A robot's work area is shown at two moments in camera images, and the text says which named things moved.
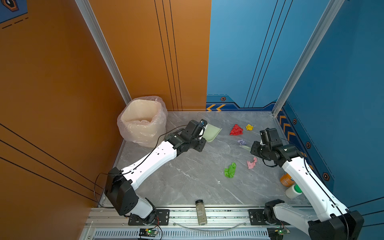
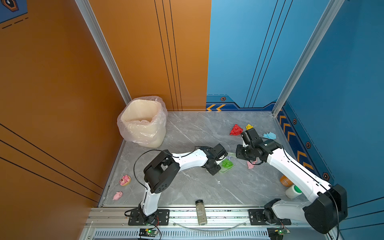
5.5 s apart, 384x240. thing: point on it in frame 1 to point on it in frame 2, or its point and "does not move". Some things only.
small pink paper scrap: (251, 165) does not move
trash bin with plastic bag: (143, 121) does not move
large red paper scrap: (236, 130) does not move
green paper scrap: (229, 172) to (227, 164)
